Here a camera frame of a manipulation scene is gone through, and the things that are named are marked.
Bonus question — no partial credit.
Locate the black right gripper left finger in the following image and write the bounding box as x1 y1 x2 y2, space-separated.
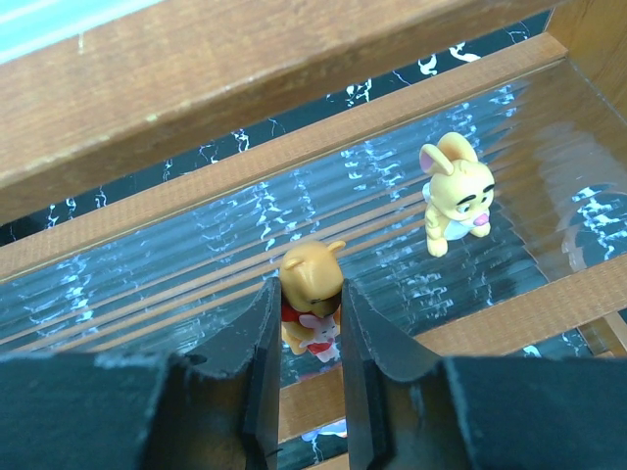
1 278 281 469

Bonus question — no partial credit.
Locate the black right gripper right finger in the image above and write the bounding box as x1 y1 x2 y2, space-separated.
341 282 626 469

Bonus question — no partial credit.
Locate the yellow bear toy figure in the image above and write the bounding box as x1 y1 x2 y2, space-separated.
279 240 346 363

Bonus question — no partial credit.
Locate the brown rabbit toy figure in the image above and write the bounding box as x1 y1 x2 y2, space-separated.
418 132 495 258

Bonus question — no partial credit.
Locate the wooden tiered display shelf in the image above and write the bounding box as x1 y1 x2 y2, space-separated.
0 0 627 445

